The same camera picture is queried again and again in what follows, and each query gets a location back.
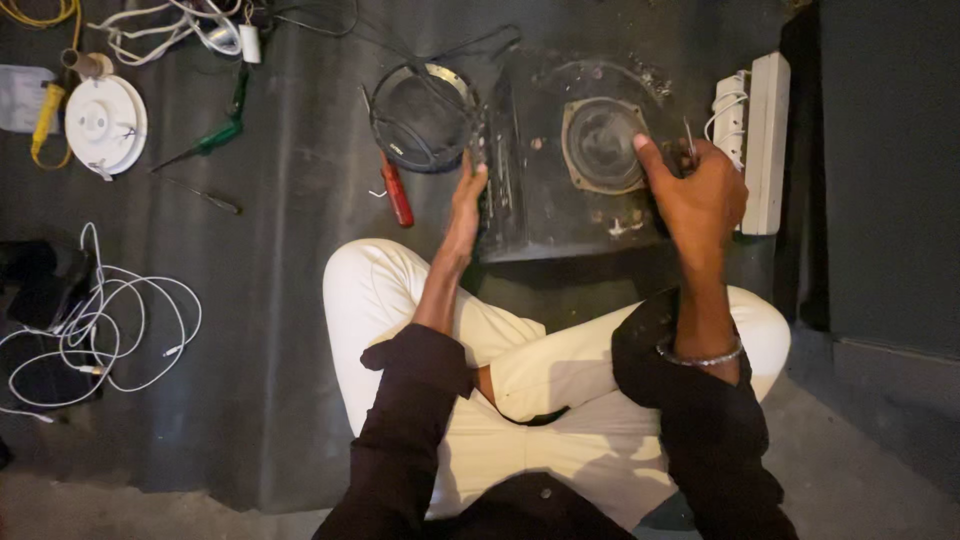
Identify person's right hand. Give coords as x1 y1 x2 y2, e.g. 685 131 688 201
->
632 133 750 261

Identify person's left hand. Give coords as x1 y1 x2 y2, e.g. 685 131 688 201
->
438 153 490 261

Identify black speaker box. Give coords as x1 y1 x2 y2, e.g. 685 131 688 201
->
474 46 678 265

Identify black round speaker grille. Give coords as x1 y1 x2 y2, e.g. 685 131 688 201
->
368 61 486 176

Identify grey round speaker driver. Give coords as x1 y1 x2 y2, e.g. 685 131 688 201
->
560 96 655 197

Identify person's legs in cream trousers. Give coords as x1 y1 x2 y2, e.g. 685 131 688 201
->
321 237 793 532

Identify person's black shirt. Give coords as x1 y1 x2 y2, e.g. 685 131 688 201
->
310 286 801 540

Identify small white extension socket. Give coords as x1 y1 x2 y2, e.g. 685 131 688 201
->
703 70 752 171

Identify white cylindrical capacitor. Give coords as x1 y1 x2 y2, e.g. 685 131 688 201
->
237 22 263 66

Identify thin black screwdriver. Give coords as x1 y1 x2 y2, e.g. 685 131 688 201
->
160 175 243 217

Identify grey floor sheet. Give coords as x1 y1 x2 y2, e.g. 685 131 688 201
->
0 0 796 516

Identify long white power strip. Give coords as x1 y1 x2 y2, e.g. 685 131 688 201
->
738 51 793 238

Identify white round ceiling fitting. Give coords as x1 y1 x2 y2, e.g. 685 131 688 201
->
63 72 150 182

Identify brown cardboard tube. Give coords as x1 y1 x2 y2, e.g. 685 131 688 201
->
60 48 115 81

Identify black bag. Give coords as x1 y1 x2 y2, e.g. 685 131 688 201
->
0 239 100 411

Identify clear plastic packet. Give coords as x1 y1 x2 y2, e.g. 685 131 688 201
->
0 63 61 135

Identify red handled screwdriver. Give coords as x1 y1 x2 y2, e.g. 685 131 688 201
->
360 85 416 229

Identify thin black cable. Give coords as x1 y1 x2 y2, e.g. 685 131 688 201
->
266 0 524 80

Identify green handled screwdriver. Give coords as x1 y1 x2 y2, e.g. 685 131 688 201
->
150 66 252 174

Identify silver bracelet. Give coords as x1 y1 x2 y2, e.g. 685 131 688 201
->
655 337 745 369

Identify tangled white wires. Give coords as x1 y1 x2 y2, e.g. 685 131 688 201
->
85 0 249 67

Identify white charging cable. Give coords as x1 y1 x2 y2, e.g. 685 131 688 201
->
0 221 204 426

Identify yellow handled tool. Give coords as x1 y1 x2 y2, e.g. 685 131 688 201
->
30 81 68 160

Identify yellow cable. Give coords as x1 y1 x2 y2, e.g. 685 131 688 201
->
0 0 83 171

